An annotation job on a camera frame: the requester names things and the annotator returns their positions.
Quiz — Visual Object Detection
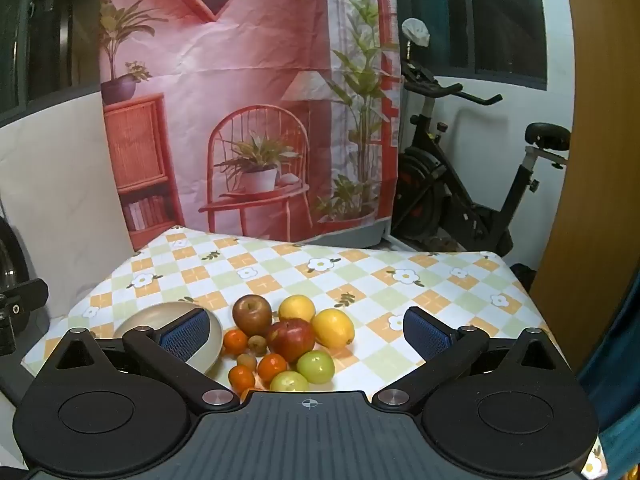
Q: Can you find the white panel board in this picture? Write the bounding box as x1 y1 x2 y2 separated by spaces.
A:
0 85 136 321

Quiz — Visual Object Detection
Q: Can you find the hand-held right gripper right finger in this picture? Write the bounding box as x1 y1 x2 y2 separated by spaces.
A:
372 305 576 415

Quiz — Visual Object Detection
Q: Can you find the teal curtain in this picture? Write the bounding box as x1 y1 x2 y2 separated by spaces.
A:
575 265 640 461

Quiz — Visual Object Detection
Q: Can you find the red apple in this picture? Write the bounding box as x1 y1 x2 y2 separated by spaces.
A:
266 318 317 364
232 294 273 337

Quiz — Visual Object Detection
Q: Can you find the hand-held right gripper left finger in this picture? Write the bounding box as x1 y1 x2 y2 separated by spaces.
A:
35 307 242 413

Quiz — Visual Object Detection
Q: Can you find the checkered flower tablecloth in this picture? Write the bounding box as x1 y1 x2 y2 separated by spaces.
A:
20 225 608 478

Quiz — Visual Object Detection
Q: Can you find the yellow lemon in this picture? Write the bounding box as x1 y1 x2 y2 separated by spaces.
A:
312 308 356 350
278 294 317 323

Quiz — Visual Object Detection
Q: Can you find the beige round plate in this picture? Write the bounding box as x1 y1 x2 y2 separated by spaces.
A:
113 303 224 376

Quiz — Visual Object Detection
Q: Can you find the white cap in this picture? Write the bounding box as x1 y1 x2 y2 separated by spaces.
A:
402 17 431 47

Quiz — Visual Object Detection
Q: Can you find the black exercise bike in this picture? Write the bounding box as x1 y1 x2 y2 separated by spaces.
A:
392 57 572 261

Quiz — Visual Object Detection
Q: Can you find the green apple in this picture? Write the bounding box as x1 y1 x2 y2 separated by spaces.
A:
296 350 335 385
270 370 310 393

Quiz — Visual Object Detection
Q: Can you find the wooden door panel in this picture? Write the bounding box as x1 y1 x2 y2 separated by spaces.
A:
530 0 640 371

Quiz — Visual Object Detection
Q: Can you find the printed red backdrop cloth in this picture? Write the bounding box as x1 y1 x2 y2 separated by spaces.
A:
100 0 403 248

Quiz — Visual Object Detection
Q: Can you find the dark glass window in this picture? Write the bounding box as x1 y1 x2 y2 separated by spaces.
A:
395 0 548 91
0 0 103 121

